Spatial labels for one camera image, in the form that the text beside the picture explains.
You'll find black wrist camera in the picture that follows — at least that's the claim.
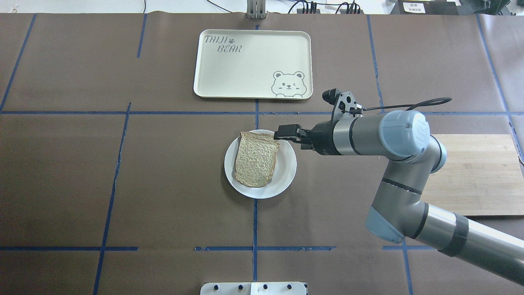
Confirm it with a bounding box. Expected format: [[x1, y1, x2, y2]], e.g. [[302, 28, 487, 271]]
[[322, 89, 363, 124]]

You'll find cream bear serving tray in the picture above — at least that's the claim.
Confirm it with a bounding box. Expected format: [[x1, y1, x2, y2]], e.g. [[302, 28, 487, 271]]
[[193, 29, 313, 100]]

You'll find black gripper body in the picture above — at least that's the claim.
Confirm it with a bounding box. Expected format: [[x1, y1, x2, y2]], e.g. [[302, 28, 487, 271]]
[[301, 121, 337, 155]]

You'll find bread slice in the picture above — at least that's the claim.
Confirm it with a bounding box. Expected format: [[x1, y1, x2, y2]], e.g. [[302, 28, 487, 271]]
[[234, 132, 280, 187]]

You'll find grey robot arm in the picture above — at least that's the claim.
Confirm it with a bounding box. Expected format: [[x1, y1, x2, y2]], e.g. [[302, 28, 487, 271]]
[[274, 110, 524, 284]]

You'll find wooden cutting board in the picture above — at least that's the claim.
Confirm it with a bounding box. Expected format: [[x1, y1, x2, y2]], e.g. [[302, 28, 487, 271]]
[[421, 134, 524, 216]]

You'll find black power strip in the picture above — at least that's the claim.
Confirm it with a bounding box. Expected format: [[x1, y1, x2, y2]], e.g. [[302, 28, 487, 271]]
[[288, 0, 364, 15]]

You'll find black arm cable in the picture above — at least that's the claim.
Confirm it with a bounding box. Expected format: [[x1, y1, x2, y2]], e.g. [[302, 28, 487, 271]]
[[360, 97, 452, 112]]

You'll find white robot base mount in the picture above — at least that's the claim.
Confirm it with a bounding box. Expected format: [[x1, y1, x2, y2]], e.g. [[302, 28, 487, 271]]
[[200, 281, 308, 295]]

